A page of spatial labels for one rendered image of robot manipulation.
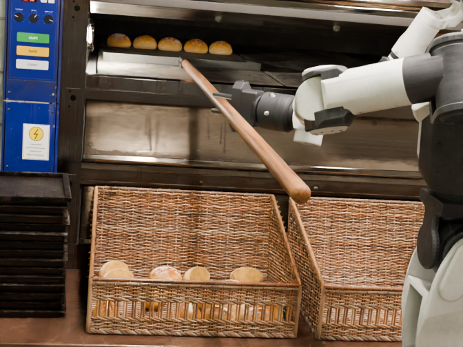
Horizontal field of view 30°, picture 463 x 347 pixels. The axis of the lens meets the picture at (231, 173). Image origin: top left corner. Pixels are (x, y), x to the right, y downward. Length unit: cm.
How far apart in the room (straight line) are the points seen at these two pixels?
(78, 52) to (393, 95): 120
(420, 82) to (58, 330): 116
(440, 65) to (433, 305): 53
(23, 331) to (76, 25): 89
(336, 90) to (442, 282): 47
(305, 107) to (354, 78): 13
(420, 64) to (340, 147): 112
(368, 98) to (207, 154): 106
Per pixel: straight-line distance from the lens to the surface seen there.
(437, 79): 161
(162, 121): 262
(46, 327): 230
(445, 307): 187
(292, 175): 133
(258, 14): 245
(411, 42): 217
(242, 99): 205
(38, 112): 257
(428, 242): 188
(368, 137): 274
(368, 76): 165
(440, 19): 216
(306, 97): 173
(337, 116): 167
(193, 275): 254
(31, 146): 259
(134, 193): 262
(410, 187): 281
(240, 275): 259
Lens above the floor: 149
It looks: 13 degrees down
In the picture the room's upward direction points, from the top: 5 degrees clockwise
